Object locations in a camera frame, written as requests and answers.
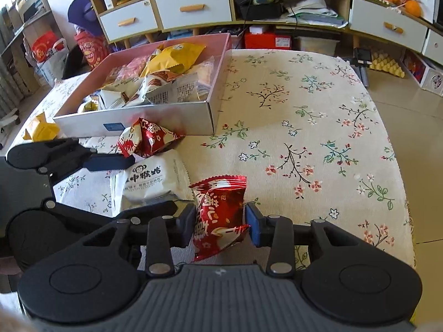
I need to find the low curved tv cabinet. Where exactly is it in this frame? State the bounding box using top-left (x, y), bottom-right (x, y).
top-left (227, 0), bottom-right (443, 67)

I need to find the red shoe box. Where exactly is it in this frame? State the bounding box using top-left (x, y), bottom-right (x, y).
top-left (244, 32), bottom-right (291, 50)

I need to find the pink cardboard box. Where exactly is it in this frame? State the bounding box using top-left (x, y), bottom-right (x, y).
top-left (53, 34), bottom-right (231, 137)

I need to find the orange fruit lower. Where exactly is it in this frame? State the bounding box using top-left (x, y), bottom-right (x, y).
top-left (404, 0), bottom-right (422, 17)

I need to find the red gift bag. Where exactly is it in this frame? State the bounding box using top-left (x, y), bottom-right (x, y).
top-left (74, 31), bottom-right (110, 69)

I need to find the wooden shelf cabinet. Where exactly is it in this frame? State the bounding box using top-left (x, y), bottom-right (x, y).
top-left (90, 0), bottom-right (235, 48)

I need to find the yellow waffle sandwich packet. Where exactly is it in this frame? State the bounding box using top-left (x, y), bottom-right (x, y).
top-left (140, 43), bottom-right (206, 77)

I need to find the black tripod camera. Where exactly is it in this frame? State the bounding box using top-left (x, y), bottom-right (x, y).
top-left (345, 47), bottom-right (372, 88)

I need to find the yellow egg tray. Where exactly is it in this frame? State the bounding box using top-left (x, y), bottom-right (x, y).
top-left (369, 50), bottom-right (405, 79)

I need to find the silver small packet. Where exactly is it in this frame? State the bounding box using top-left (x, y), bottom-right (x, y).
top-left (98, 89), bottom-right (128, 110)

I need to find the black storage tray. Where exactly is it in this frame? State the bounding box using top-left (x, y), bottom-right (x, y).
top-left (233, 0), bottom-right (285, 21)

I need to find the pink nougat snack bar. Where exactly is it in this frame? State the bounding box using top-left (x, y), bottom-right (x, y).
top-left (103, 56), bottom-right (149, 86)

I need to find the white monkey cake packet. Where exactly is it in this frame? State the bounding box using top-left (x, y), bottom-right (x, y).
top-left (110, 149), bottom-right (194, 215)

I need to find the floral tablecloth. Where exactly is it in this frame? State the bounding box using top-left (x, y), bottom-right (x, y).
top-left (0, 49), bottom-right (416, 305)

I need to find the purple plush toy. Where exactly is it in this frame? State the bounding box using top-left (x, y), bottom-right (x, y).
top-left (68, 0), bottom-right (103, 37)

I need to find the white nut mix packet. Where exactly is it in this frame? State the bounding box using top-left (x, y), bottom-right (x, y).
top-left (125, 71), bottom-right (194, 107)

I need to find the white shopping bag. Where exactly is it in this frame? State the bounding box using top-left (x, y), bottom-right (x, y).
top-left (32, 31), bottom-right (69, 87)

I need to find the clear orange label packet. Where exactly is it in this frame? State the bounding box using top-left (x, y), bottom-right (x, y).
top-left (186, 56), bottom-right (215, 102)

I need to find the red candy packet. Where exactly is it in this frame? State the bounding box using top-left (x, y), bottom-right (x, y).
top-left (190, 175), bottom-right (249, 261)
top-left (117, 118), bottom-right (182, 157)

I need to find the yellow salted cracker packet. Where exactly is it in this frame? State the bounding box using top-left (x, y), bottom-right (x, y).
top-left (77, 100), bottom-right (99, 113)

